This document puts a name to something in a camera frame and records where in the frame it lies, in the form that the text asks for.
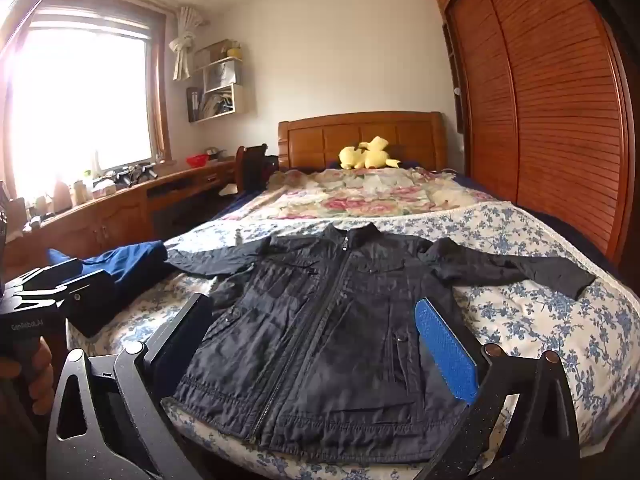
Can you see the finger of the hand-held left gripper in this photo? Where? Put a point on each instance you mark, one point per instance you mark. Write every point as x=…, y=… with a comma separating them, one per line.
x=52, y=272
x=92, y=305

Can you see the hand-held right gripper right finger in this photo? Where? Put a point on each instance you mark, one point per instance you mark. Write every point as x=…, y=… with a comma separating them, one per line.
x=442, y=345

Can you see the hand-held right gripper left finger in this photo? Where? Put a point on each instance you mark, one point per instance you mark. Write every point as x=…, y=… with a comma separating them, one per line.
x=150, y=375

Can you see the black jacket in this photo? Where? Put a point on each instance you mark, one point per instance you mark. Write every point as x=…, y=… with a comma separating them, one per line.
x=325, y=310

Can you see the person's left hand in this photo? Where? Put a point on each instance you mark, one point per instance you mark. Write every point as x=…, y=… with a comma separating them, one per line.
x=42, y=370

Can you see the blue folded garment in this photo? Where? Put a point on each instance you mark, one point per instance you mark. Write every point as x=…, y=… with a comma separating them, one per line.
x=130, y=260

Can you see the wooden desk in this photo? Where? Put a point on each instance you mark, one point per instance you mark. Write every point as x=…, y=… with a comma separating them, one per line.
x=115, y=210

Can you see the blue floral bed sheet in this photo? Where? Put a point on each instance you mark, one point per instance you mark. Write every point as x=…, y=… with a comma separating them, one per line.
x=550, y=320

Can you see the wooden framed window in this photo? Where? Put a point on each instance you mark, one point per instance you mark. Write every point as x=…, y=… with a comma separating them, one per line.
x=75, y=100

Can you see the pink floral quilt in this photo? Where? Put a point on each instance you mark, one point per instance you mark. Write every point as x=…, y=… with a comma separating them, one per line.
x=350, y=195

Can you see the white paper sheet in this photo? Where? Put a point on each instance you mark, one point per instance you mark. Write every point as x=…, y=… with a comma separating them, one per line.
x=228, y=190

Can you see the red bowl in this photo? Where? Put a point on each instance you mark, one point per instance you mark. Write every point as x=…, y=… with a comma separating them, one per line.
x=197, y=161

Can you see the yellow plush toy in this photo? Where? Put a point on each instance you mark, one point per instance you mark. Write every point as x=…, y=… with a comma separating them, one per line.
x=367, y=155

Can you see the wooden chair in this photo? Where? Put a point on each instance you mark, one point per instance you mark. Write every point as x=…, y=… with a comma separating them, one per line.
x=252, y=170

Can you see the wooden bed headboard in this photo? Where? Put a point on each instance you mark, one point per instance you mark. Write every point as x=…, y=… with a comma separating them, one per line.
x=310, y=140

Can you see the wooden louvred wardrobe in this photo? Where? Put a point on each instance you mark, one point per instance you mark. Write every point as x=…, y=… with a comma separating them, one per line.
x=540, y=110

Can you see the tied white curtain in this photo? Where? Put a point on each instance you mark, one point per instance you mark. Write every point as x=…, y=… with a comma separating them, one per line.
x=182, y=45

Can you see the white wall shelf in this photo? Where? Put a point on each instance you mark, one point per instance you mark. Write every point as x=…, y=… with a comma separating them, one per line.
x=220, y=85

